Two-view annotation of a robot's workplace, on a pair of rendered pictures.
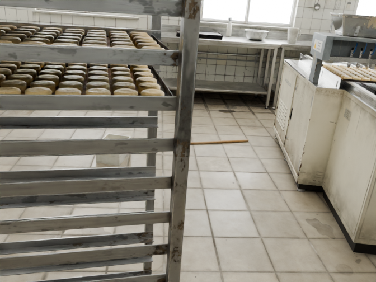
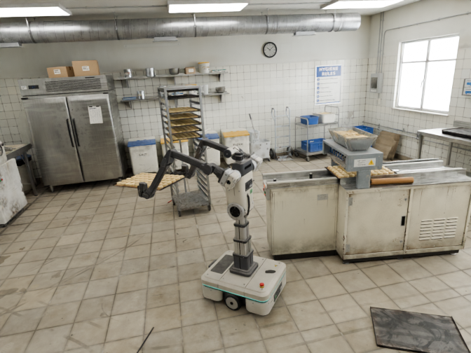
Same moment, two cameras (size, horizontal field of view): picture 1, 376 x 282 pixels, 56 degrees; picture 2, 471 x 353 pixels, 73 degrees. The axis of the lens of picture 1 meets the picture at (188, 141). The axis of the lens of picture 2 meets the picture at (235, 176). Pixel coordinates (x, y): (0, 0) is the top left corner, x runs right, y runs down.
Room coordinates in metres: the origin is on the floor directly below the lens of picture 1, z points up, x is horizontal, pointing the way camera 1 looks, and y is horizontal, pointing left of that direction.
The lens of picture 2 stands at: (1.11, -4.24, 1.95)
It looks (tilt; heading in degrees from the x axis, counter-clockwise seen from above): 18 degrees down; 85
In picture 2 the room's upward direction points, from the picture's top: 3 degrees counter-clockwise
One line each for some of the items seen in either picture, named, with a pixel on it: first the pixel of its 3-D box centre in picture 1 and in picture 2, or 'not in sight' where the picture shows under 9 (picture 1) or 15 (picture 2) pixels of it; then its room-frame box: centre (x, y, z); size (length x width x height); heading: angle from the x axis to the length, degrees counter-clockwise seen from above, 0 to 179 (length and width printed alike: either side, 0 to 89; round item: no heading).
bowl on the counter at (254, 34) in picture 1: (255, 35); not in sight; (5.12, -0.82, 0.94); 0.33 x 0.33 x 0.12
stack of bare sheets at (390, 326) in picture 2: not in sight; (415, 330); (2.58, -2.47, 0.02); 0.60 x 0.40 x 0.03; 159
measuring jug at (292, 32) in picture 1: (293, 35); not in sight; (5.03, -1.31, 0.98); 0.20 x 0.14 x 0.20; 46
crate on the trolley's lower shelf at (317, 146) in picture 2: not in sight; (316, 145); (3.65, 2.62, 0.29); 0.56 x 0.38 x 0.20; 14
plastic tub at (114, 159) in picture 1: (113, 149); not in sight; (2.85, 0.64, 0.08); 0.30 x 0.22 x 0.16; 172
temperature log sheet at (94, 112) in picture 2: not in sight; (95, 114); (-0.76, 1.73, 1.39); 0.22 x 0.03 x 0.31; 6
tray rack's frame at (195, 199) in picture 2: not in sight; (184, 149); (0.83, 0.36, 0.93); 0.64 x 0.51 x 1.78; 104
